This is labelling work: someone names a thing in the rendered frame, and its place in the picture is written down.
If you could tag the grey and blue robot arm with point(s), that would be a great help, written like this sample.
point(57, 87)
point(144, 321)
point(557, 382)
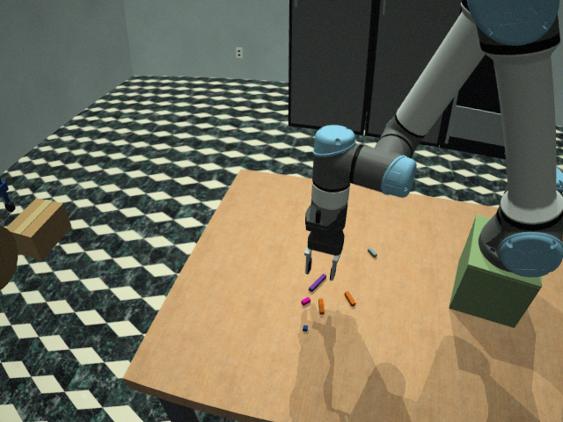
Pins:
point(525, 235)

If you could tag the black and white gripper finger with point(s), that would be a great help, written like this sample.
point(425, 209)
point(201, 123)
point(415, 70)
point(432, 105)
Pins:
point(307, 253)
point(333, 270)

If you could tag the purple rod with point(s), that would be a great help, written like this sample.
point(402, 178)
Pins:
point(317, 282)

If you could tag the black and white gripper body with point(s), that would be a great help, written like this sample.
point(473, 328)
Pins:
point(332, 207)

